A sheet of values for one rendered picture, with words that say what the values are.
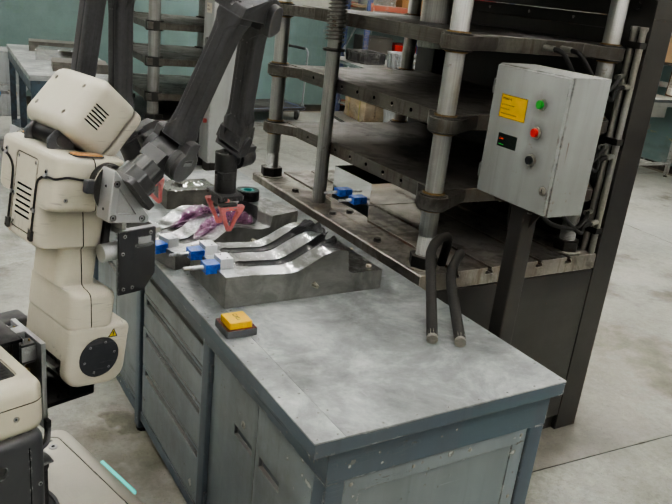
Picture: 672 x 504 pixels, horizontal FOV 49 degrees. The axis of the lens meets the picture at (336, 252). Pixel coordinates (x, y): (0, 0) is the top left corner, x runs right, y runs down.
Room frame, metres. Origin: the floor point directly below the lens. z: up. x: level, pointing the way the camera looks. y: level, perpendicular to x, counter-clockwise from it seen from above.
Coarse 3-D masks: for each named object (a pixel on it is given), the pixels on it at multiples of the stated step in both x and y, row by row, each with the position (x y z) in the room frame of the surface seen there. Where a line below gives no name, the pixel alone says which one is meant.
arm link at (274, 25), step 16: (272, 16) 1.63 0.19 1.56; (256, 32) 1.65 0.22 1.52; (272, 32) 1.66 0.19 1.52; (240, 48) 1.70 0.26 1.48; (256, 48) 1.69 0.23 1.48; (240, 64) 1.71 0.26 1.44; (256, 64) 1.72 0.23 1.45; (240, 80) 1.73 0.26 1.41; (256, 80) 1.76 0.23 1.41; (240, 96) 1.75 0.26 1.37; (240, 112) 1.77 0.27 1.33; (224, 128) 1.82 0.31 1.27; (240, 128) 1.79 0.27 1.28; (240, 144) 1.81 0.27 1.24
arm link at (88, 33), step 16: (80, 0) 1.92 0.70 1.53; (96, 0) 1.91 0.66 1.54; (80, 16) 1.90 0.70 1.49; (96, 16) 1.91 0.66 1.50; (80, 32) 1.89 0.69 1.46; (96, 32) 1.91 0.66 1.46; (80, 48) 1.89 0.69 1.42; (96, 48) 1.91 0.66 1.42; (80, 64) 1.88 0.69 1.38; (96, 64) 1.91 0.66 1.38
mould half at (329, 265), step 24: (264, 240) 2.11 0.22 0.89; (288, 240) 2.07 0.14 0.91; (192, 264) 1.99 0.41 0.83; (288, 264) 1.94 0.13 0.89; (312, 264) 1.92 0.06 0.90; (336, 264) 1.97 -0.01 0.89; (360, 264) 2.08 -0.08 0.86; (216, 288) 1.83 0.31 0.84; (240, 288) 1.81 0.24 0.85; (264, 288) 1.85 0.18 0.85; (288, 288) 1.89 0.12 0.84; (312, 288) 1.93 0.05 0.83; (336, 288) 1.97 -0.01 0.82; (360, 288) 2.02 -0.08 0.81
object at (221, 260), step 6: (216, 258) 1.86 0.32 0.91; (222, 258) 1.85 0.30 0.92; (228, 258) 1.85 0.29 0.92; (204, 264) 1.83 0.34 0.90; (210, 264) 1.83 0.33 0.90; (216, 264) 1.84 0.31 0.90; (222, 264) 1.84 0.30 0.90; (228, 264) 1.85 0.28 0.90; (186, 270) 1.81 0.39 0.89; (192, 270) 1.82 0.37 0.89; (204, 270) 1.83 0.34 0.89; (210, 270) 1.83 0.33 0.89; (216, 270) 1.84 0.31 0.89
